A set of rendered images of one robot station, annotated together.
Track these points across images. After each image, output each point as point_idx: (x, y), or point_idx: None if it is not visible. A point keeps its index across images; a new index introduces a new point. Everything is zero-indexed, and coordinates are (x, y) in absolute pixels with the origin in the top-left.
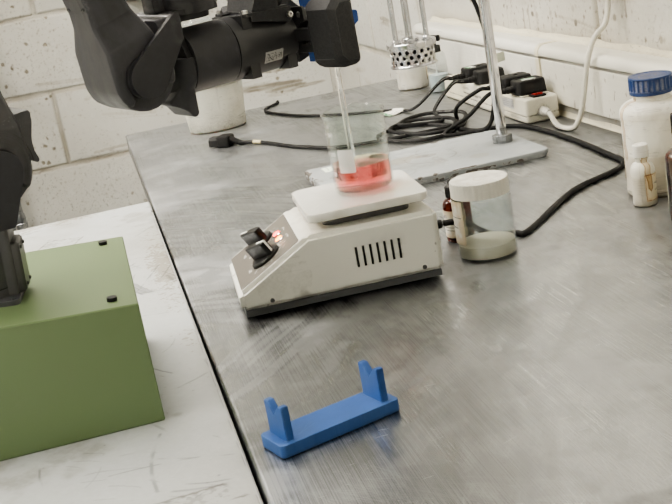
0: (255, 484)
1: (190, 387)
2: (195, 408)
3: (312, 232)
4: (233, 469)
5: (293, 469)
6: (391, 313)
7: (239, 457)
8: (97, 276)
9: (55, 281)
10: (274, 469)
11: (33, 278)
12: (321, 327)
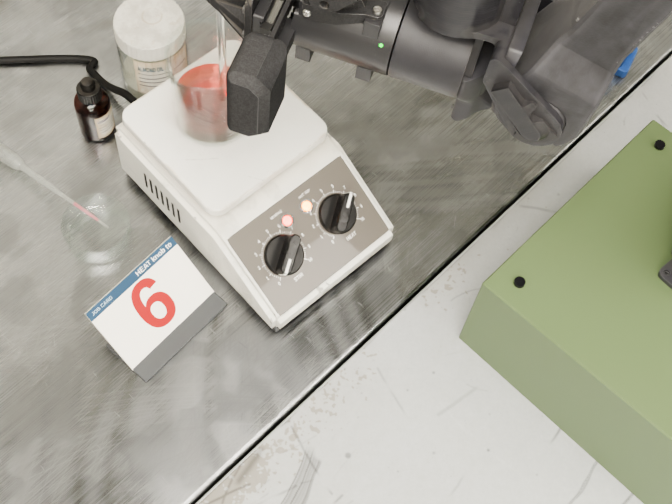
0: (670, 56)
1: (553, 201)
2: (588, 169)
3: (324, 143)
4: (661, 80)
5: (644, 41)
6: (345, 103)
7: (645, 85)
8: (612, 208)
9: (644, 241)
10: (649, 53)
11: (648, 274)
12: (392, 153)
